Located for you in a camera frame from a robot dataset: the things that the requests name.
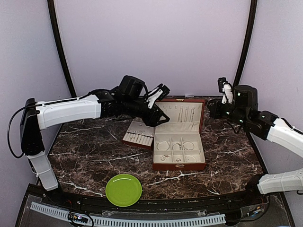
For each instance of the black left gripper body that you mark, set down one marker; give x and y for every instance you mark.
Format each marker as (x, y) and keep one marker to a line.
(150, 119)

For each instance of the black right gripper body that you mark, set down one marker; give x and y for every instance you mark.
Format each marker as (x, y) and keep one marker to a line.
(235, 116)

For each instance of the jewelry tray brown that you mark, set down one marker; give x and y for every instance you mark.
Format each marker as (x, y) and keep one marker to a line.
(139, 135)

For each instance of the brown jewelry box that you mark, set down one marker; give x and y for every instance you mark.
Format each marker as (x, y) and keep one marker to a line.
(177, 143)

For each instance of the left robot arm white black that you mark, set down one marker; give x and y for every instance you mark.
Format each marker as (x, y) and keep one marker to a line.
(130, 97)

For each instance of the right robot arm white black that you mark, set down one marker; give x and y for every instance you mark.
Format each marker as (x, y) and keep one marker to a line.
(239, 105)

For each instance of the green plate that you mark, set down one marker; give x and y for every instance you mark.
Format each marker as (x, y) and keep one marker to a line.
(123, 190)

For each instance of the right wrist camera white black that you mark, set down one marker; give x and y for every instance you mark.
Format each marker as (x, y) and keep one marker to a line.
(226, 89)

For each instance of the right black frame post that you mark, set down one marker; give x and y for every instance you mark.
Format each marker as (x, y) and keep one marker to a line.
(246, 42)

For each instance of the black frame post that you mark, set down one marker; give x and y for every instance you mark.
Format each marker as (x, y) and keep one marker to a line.
(59, 47)
(246, 42)

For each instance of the white slotted cable duct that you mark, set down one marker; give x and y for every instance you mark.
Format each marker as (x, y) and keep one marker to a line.
(122, 219)

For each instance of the left black frame post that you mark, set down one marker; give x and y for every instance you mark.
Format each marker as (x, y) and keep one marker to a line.
(59, 47)

